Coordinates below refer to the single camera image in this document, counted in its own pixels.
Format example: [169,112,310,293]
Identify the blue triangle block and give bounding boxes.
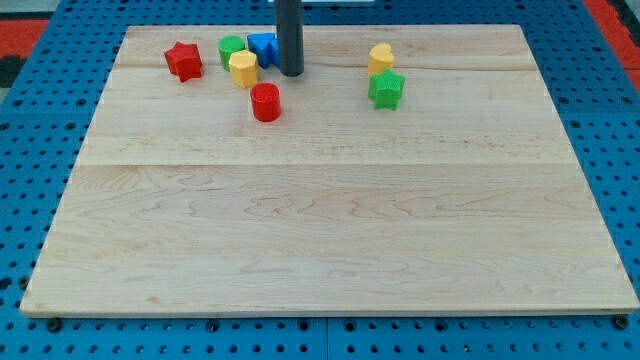
[247,33,280,69]

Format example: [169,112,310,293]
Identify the red cylinder block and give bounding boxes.
[250,82,281,122]

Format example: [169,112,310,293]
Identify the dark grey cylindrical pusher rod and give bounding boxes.
[275,0,304,77]

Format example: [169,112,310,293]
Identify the light wooden board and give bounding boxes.
[21,25,639,318]

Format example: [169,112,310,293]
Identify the green cylinder block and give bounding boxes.
[218,35,245,72]

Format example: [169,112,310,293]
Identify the green star block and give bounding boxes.
[368,69,405,110]

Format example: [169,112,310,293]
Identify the yellow hexagon block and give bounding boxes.
[228,50,259,88]

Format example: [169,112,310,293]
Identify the red star block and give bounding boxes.
[164,42,202,82]

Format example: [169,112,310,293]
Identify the yellow heart block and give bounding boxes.
[368,43,395,76]

